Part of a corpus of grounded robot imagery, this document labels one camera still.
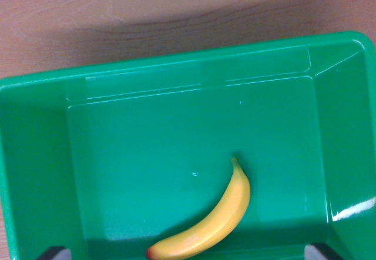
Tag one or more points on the yellow banana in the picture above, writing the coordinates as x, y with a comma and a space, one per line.
223, 213

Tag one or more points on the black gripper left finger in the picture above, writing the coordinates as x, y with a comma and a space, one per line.
55, 254

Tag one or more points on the green plastic bin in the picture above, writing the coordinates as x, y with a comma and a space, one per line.
152, 142

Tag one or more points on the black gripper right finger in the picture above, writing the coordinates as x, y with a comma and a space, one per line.
318, 253

